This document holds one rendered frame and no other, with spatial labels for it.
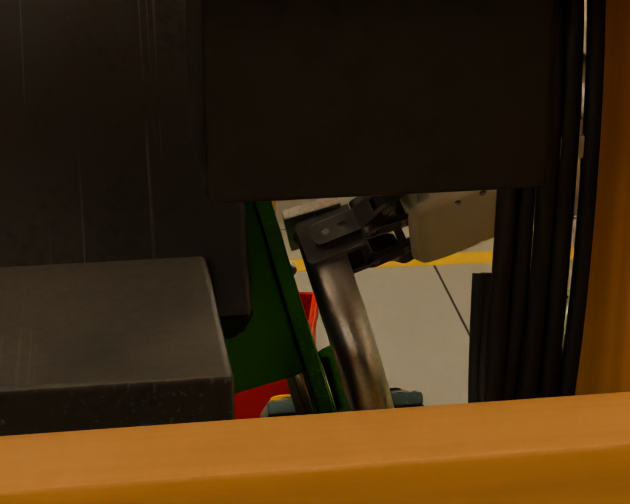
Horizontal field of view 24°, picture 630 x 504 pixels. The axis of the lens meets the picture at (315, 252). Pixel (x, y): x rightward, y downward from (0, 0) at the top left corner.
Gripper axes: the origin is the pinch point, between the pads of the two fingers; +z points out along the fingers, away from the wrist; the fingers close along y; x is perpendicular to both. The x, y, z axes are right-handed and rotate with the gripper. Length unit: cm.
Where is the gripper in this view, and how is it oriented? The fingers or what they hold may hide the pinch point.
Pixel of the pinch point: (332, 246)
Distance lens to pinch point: 99.9
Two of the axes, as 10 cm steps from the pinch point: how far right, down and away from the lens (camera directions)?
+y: -1.0, -3.8, -9.2
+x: 3.5, 8.5, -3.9
